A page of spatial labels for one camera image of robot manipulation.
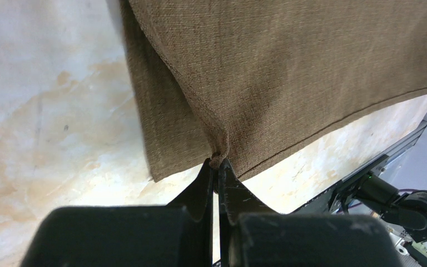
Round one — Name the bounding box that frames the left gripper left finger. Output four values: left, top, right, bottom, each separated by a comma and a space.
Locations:
21, 160, 214, 266

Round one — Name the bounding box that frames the aluminium frame rail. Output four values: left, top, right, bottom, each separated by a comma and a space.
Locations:
341, 120, 427, 184

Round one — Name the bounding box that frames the brown cloth napkin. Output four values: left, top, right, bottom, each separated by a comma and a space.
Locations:
120, 1, 427, 181

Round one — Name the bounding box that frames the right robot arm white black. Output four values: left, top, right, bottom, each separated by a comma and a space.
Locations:
355, 174, 427, 266

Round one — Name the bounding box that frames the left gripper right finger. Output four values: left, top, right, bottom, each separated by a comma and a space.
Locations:
217, 159, 401, 266

